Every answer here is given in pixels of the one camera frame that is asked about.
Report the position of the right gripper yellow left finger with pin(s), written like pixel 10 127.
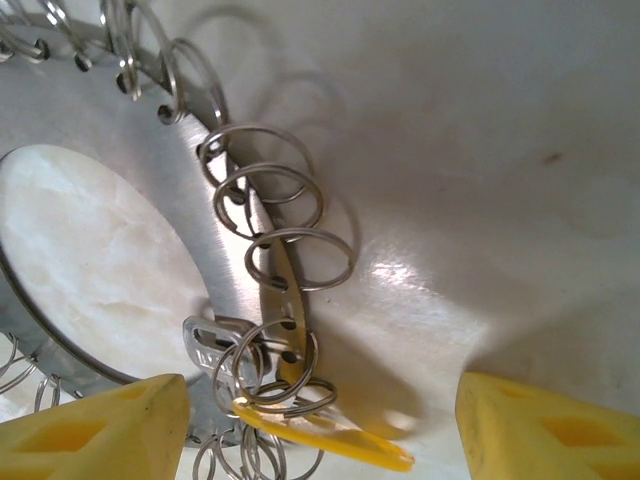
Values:
pixel 90 440

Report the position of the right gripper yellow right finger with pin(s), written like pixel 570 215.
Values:
pixel 550 440

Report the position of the silver key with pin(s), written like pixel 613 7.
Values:
pixel 205 345

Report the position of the yellow key tag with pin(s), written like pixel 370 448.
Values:
pixel 325 440

